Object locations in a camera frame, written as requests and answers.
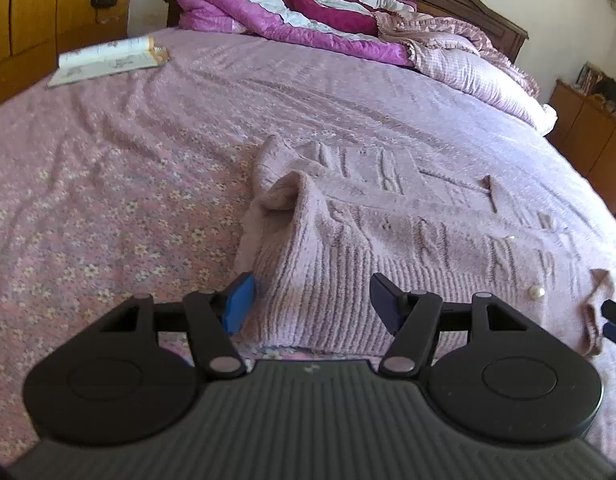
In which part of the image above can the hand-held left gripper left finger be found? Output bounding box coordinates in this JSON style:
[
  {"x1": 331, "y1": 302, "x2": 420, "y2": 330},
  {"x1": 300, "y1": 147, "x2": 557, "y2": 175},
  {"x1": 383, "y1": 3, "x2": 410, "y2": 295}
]
[{"x1": 98, "y1": 272, "x2": 257, "y2": 381}]

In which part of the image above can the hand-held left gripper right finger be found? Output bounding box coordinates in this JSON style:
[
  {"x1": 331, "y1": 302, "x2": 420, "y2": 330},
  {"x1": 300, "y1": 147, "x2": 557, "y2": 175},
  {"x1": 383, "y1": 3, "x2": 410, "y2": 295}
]
[{"x1": 369, "y1": 273, "x2": 529, "y2": 378}]

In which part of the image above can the pink knit sweater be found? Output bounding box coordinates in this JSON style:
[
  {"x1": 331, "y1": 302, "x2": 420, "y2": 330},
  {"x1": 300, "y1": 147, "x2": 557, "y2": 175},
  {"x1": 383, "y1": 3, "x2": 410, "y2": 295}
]
[{"x1": 235, "y1": 135, "x2": 616, "y2": 358}]

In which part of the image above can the wooden cabinet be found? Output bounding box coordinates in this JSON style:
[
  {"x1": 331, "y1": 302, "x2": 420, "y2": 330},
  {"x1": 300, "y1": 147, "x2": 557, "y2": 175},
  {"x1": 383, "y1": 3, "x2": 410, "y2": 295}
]
[{"x1": 548, "y1": 79, "x2": 616, "y2": 233}]

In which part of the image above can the pink floral bedspread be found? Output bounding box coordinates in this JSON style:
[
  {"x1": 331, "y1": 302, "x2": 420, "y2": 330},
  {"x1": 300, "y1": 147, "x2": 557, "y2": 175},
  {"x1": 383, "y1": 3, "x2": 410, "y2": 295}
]
[{"x1": 0, "y1": 27, "x2": 616, "y2": 466}]

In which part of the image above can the dark assorted clutter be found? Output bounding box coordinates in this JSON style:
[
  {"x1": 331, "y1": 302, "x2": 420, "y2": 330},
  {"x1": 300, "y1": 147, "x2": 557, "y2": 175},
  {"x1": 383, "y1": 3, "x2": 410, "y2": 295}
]
[{"x1": 576, "y1": 62, "x2": 616, "y2": 113}]

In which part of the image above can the pale pink ruffled pillow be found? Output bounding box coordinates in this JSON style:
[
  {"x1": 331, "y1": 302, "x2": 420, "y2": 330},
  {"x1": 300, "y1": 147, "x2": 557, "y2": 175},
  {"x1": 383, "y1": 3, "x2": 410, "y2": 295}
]
[{"x1": 378, "y1": 15, "x2": 558, "y2": 136}]

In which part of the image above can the open book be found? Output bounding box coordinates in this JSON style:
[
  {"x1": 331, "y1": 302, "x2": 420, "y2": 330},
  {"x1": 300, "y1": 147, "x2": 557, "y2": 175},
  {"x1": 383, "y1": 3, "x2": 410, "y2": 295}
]
[{"x1": 48, "y1": 36, "x2": 169, "y2": 89}]

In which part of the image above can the magenta and white quilt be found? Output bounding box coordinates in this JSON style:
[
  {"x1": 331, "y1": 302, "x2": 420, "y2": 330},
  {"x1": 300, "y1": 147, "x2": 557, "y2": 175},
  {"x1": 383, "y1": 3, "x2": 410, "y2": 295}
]
[{"x1": 177, "y1": 0, "x2": 419, "y2": 68}]

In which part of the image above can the dark wooden headboard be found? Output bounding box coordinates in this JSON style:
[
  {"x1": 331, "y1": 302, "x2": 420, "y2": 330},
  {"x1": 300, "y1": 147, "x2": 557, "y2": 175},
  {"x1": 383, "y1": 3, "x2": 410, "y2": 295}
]
[{"x1": 248, "y1": 0, "x2": 531, "y2": 57}]

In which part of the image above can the wooden wardrobe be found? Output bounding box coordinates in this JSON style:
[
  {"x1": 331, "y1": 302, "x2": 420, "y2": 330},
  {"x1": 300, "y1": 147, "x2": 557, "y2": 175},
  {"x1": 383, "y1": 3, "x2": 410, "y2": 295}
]
[{"x1": 0, "y1": 0, "x2": 137, "y2": 111}]

